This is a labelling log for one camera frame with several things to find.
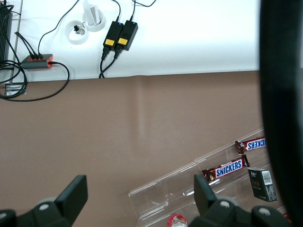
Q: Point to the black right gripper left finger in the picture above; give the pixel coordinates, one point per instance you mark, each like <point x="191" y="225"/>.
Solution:
<point x="68" y="198"/>

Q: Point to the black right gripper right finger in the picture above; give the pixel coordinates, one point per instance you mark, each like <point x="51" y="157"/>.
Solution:
<point x="208" y="205"/>

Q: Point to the silver metal bracket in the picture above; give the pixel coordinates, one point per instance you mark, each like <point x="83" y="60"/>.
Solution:
<point x="14" y="88"/>

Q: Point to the Snickers chocolate bar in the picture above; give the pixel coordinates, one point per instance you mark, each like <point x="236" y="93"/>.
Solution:
<point x="254" y="144"/>
<point x="228" y="168"/>

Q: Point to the small black barcode box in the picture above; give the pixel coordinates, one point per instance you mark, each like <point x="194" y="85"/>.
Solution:
<point x="261" y="184"/>

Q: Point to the brown table mat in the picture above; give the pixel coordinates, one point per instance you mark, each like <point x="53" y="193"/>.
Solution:
<point x="118" y="132"/>

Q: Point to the clear acrylic display stand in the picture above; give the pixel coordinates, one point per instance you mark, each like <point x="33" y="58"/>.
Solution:
<point x="170" y="194"/>

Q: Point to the blurry black robot arm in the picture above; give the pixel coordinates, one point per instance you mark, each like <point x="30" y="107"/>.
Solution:
<point x="281" y="94"/>

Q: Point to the black finned computer box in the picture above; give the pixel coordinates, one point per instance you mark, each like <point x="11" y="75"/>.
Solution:
<point x="4" y="35"/>

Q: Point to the small black clip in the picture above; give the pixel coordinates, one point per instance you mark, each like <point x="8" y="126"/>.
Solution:
<point x="76" y="28"/>

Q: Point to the grey orange USB hub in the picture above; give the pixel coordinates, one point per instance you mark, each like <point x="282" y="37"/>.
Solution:
<point x="36" y="62"/>

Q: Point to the black power adapter yellow label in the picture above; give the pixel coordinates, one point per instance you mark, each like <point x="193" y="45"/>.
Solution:
<point x="127" y="35"/>
<point x="113" y="34"/>

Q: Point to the small red packet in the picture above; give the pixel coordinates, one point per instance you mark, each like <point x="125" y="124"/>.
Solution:
<point x="286" y="215"/>

